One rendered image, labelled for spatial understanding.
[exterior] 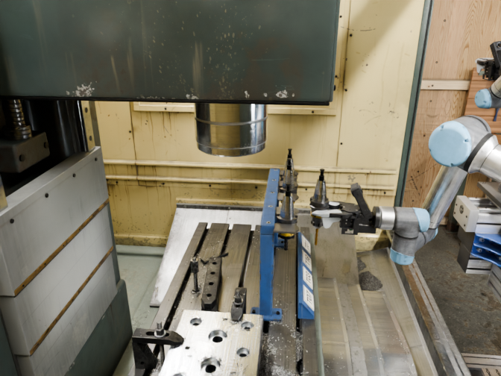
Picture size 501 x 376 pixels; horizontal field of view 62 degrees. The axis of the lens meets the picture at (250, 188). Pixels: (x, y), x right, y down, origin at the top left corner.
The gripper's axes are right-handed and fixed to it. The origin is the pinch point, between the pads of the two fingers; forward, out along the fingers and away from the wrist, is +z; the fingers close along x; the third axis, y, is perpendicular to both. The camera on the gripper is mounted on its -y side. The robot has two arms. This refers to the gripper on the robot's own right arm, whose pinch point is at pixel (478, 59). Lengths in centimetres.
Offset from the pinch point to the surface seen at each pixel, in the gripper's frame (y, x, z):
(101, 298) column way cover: 39, -170, -69
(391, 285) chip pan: 84, -61, -38
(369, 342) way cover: 71, -88, -79
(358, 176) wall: 44, -61, -5
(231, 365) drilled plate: 41, -133, -104
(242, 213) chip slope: 58, -117, 6
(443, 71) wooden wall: 32, 64, 130
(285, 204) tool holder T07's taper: 16, -110, -74
